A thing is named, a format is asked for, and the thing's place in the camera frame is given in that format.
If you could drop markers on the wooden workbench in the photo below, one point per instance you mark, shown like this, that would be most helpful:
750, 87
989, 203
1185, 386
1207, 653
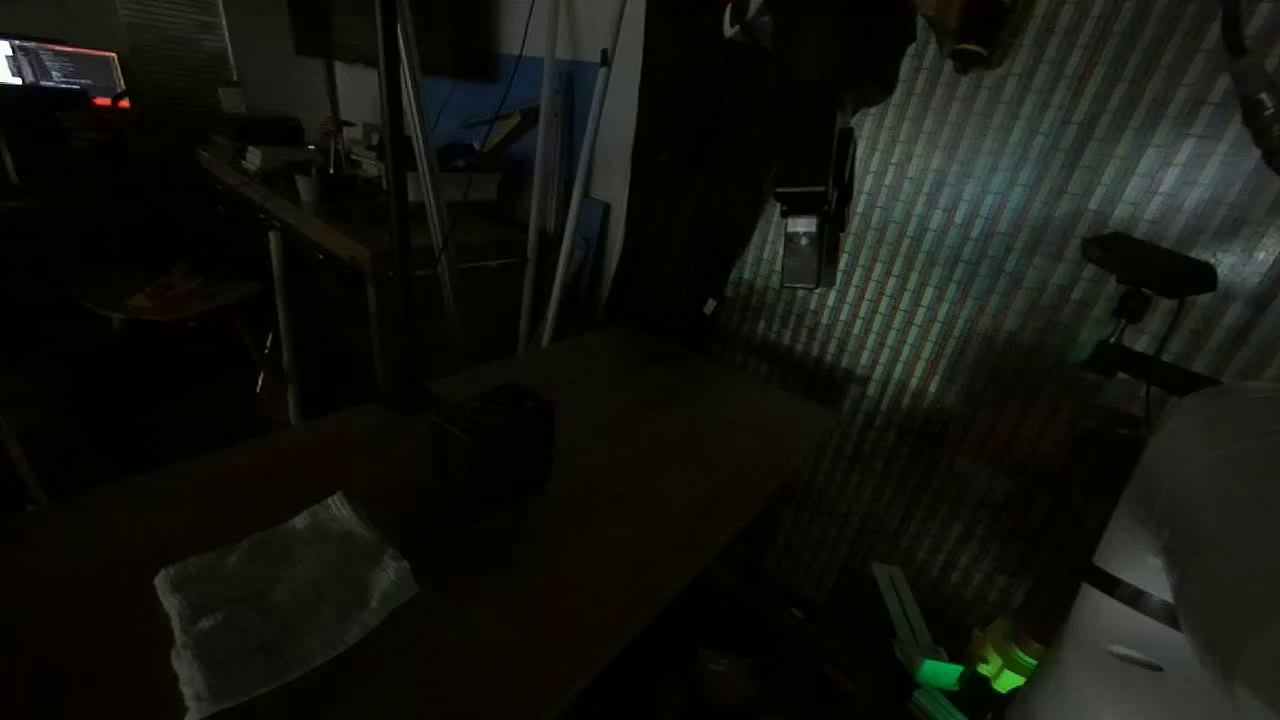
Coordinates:
301, 215

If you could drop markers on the dark vertical pole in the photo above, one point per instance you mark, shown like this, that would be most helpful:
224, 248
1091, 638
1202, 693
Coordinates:
393, 203

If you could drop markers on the green glowing clamp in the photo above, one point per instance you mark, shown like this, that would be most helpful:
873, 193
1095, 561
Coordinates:
994, 667

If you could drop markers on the lit computer monitor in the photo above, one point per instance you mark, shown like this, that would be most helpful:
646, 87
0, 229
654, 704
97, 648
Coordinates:
60, 64

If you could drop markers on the blue board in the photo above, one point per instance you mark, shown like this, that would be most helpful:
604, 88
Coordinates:
506, 105

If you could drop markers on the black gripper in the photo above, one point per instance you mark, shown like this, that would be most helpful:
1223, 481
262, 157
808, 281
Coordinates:
807, 240

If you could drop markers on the wooden stool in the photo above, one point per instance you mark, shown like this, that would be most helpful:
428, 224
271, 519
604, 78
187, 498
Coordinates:
175, 302

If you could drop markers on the black box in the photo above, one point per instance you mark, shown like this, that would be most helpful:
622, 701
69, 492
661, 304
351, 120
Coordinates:
495, 447

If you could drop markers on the white terry towel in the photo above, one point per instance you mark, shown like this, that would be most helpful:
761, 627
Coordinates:
283, 600

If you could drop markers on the light metal pole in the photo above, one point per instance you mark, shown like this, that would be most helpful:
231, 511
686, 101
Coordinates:
578, 203

